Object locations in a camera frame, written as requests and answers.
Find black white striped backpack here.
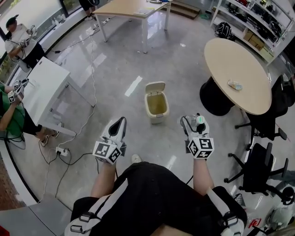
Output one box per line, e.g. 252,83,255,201
215,22,233,40

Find white power strip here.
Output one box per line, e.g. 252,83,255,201
55,147,70,158

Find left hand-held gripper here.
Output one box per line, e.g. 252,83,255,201
92,117,127,165

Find person's left forearm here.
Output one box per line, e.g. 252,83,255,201
90,161,116,198

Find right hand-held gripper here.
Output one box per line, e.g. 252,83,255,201
178,112,215,159

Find clear water jug red cap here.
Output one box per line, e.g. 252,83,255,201
250,202,295,234

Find black office chair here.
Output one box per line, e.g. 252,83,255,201
224,142,290,196
235,73,295,150

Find wooden steps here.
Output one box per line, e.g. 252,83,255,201
161,1,201,20

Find long white cable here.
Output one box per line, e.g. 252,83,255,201
36,22,109,205

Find black platform trolley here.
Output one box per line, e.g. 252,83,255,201
232,193,295,236

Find wooden desk with white legs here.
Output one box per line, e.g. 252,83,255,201
92,0,172,53

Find round wooden table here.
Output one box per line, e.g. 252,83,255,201
199,38,272,117

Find flat book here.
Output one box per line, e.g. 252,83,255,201
133,8,155,17

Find cardboard box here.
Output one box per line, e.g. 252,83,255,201
248,34,265,51
243,29,254,42

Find black framed window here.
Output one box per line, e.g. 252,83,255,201
0,0,81,79

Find white storage shelf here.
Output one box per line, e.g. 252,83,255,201
210,0,295,66

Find white rectangular desk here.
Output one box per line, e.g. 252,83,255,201
24,57,96,137

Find person's body in black clothing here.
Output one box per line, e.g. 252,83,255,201
64,161,248,236

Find cream open-lid trash bin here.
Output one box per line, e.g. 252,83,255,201
144,81,170,125

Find person's right forearm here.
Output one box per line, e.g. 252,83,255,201
193,158,215,195

